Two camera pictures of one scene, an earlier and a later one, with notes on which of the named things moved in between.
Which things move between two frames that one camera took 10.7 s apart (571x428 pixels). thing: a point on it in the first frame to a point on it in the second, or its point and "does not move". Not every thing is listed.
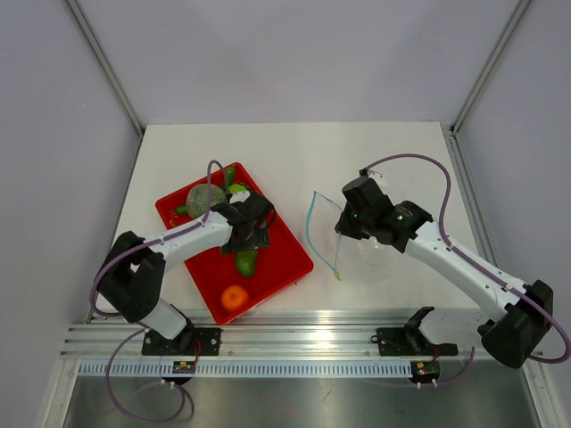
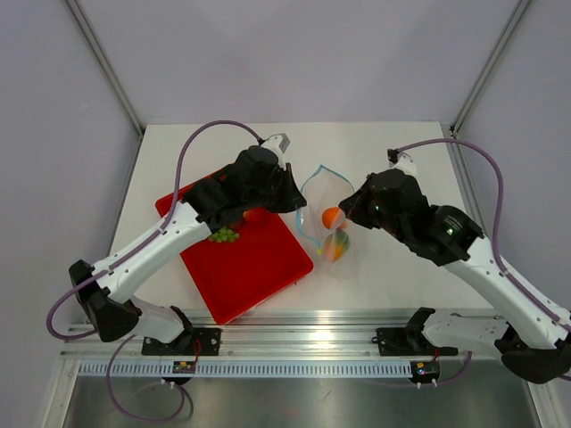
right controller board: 426,370 does not move
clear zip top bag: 351,259 to 319,218
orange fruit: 235,298 to 333,218
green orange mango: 246,261 to 335,245
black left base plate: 190,341 does not move
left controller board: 184,366 does not move
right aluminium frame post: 522,6 does not move
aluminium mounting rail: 252,335 does not move
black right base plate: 409,341 does not move
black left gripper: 258,240 to 291,190
